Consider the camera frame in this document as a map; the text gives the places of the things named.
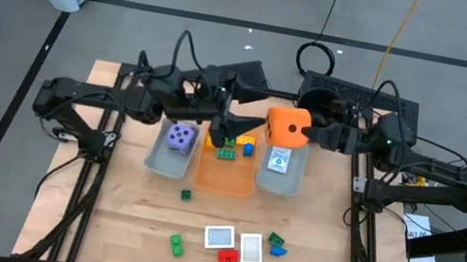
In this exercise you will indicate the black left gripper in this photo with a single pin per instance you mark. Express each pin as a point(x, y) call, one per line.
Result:
point(199, 106)

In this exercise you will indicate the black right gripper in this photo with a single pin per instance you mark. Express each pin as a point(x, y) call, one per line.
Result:
point(350, 139)

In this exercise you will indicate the yellow toy block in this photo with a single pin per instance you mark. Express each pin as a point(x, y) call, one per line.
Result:
point(209, 142)

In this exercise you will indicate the dark green toy brick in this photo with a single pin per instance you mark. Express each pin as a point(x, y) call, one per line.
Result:
point(226, 154)

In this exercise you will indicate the blue toy block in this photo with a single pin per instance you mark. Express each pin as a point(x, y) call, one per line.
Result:
point(278, 251)
point(248, 150)

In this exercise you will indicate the orange foam die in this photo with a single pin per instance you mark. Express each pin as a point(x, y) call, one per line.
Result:
point(285, 125)

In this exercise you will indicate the teal framed card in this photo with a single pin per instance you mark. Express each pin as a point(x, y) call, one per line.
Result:
point(279, 160)

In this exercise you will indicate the orange translucent plastic bin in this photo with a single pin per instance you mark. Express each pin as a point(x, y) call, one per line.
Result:
point(225, 178)

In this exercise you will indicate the purple foam die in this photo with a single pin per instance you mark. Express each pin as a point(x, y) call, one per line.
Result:
point(179, 138)

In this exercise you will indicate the dark green studded block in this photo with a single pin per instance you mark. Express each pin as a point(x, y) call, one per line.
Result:
point(276, 240)

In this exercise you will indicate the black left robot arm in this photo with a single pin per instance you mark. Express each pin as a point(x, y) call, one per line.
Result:
point(95, 94)

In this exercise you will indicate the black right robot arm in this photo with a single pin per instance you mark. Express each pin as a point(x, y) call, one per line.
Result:
point(438, 169)

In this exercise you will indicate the black bucket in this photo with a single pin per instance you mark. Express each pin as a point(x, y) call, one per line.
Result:
point(313, 99)

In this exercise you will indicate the grey plastic bin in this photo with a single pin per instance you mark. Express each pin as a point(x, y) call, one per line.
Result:
point(163, 162)
point(278, 182)

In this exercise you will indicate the black perforated case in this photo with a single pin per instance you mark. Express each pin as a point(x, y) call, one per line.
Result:
point(365, 94)

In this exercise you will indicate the small dark green block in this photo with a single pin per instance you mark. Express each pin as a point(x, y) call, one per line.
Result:
point(186, 195)

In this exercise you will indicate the light green toy block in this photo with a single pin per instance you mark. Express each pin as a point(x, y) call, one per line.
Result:
point(177, 244)

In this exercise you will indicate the red toy block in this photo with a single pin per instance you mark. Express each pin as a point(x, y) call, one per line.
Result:
point(228, 257)

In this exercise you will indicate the black desk leg bar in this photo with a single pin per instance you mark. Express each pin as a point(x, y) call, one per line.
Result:
point(445, 243)

